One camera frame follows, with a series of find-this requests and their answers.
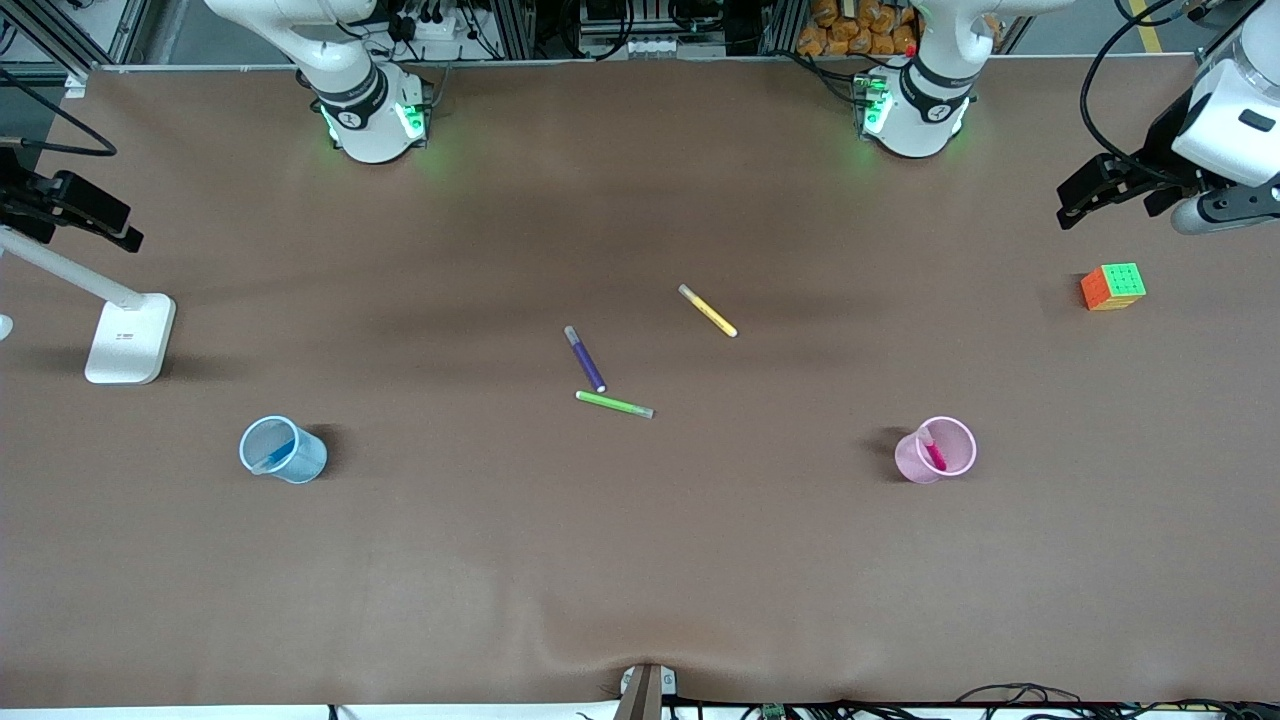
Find multicolour puzzle cube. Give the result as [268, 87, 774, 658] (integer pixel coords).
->
[1080, 262, 1148, 312]

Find orange snack pile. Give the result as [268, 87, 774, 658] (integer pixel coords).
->
[797, 0, 921, 58]

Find green marker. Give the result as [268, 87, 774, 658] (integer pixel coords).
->
[575, 390, 656, 420]

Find yellow marker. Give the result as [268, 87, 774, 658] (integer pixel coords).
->
[677, 283, 740, 339]

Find aluminium frame profile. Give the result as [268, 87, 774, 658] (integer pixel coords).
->
[0, 0, 151, 98]

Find large white power strip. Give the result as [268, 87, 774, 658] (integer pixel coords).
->
[398, 8, 501, 63]

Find light blue ribbed cup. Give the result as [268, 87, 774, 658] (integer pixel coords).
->
[238, 415, 329, 486]

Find brown post with bracket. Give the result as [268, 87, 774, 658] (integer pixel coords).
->
[612, 662, 679, 720]

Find black floor cable bundle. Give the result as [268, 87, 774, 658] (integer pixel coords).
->
[955, 683, 1280, 720]

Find brown table mat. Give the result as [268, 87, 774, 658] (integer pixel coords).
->
[0, 55, 1280, 713]

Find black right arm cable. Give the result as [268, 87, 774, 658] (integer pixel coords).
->
[0, 62, 119, 159]

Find pink ribbed cup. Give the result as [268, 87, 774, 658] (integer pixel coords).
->
[894, 415, 978, 485]

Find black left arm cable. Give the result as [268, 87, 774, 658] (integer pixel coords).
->
[1083, 0, 1231, 191]

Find white desk lamp stand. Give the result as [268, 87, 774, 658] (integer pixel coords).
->
[0, 228, 178, 386]

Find purple marker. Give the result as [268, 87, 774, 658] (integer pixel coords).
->
[563, 325, 608, 394]

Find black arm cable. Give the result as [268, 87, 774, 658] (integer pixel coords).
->
[0, 62, 119, 159]
[1083, 0, 1231, 191]

